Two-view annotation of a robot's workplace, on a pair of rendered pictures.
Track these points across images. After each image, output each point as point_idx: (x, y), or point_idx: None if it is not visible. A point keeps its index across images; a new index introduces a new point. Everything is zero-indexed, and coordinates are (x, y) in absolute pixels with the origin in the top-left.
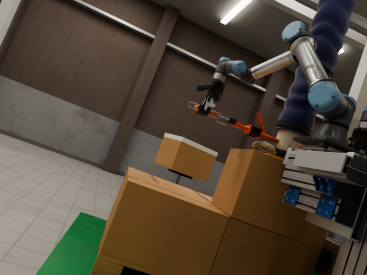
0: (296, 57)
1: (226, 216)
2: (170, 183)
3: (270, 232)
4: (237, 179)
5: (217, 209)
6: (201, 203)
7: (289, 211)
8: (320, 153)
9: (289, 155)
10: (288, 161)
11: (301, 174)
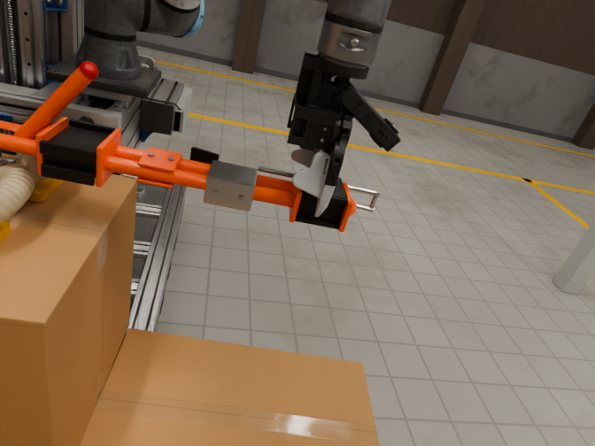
0: None
1: (135, 329)
2: None
3: None
4: (121, 280)
5: (120, 381)
6: (167, 393)
7: None
8: (189, 99)
9: (122, 129)
10: (121, 141)
11: (132, 140)
